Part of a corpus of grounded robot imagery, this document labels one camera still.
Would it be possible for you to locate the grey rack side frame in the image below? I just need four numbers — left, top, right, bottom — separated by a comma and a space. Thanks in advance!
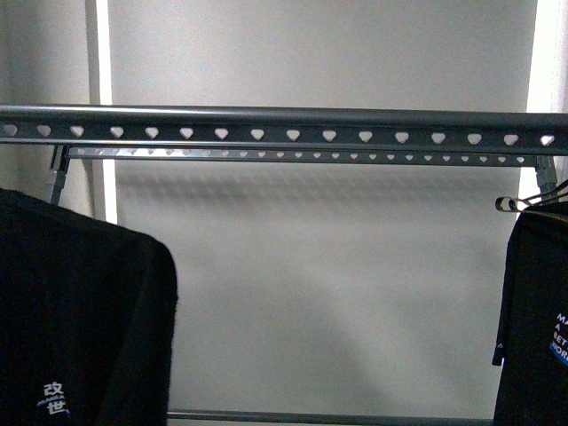
45, 146, 69, 205

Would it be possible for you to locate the grey perforated rack rail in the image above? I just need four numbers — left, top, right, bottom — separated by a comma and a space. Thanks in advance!
1, 105, 567, 155
67, 147, 537, 168

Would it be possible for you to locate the front grey perforated rack rail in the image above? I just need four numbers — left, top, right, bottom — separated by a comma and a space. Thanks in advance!
1, 105, 567, 155

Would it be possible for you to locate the black garment with Chinese print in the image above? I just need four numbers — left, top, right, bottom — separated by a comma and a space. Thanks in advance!
1, 190, 178, 425

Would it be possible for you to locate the lower grey rack crossbar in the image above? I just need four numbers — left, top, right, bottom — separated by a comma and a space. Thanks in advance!
167, 410, 493, 425

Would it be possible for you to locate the rear grey perforated rack rail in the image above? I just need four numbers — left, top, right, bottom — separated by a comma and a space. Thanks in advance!
67, 147, 537, 168

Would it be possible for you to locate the black garment with blue print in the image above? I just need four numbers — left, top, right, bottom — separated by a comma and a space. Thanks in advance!
493, 202, 567, 425

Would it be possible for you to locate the metal wire clothes hanger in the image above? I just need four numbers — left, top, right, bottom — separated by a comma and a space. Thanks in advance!
494, 180, 567, 213

